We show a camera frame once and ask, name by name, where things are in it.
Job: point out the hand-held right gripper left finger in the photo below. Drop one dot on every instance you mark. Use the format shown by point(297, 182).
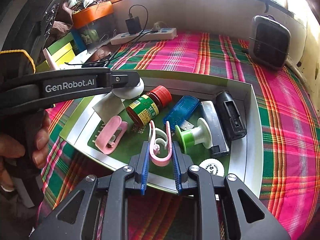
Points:
point(145, 168)

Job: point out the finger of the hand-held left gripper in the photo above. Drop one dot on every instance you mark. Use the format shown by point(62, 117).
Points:
point(82, 82)

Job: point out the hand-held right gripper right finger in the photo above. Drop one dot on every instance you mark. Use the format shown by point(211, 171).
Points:
point(176, 168)

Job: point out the pink and white clip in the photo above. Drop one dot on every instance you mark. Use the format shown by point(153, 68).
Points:
point(161, 158)

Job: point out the small white round jar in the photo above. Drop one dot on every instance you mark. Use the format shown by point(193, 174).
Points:
point(212, 168)

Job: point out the green and white spool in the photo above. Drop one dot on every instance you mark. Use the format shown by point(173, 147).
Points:
point(192, 136)

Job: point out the white round handheld device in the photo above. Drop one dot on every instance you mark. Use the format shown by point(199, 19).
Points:
point(128, 92)

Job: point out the pink plastic comb holder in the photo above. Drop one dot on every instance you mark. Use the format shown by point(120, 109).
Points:
point(110, 132)

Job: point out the silver and black lighter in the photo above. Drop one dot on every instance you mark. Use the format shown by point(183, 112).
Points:
point(215, 127)

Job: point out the blue translucent USB dongle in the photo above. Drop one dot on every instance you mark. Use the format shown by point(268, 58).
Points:
point(181, 110)

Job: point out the red capped medicine bottle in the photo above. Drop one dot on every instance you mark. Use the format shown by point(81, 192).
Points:
point(145, 108)

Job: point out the green cardboard box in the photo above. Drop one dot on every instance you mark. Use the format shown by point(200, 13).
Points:
point(240, 135)

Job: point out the black battery charger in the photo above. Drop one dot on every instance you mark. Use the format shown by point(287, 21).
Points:
point(231, 115)

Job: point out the person's left hand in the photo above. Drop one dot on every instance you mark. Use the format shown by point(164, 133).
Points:
point(41, 142)

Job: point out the yellow green cardboard boxes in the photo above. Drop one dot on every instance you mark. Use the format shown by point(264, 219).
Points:
point(62, 51)

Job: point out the white tube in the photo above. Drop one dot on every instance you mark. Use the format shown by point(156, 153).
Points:
point(51, 58)

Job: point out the brown cloth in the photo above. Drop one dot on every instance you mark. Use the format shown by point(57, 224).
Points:
point(62, 27)

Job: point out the orange plastic container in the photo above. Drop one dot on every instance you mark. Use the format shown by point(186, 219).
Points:
point(92, 13)

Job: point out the white power strip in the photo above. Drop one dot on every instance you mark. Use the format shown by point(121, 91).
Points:
point(155, 35)

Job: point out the pink green plaid blanket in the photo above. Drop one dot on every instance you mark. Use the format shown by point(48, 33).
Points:
point(287, 130)

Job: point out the small grey black heater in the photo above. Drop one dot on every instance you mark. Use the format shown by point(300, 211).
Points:
point(271, 42)

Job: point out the black window latch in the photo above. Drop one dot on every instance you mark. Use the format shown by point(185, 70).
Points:
point(267, 1)

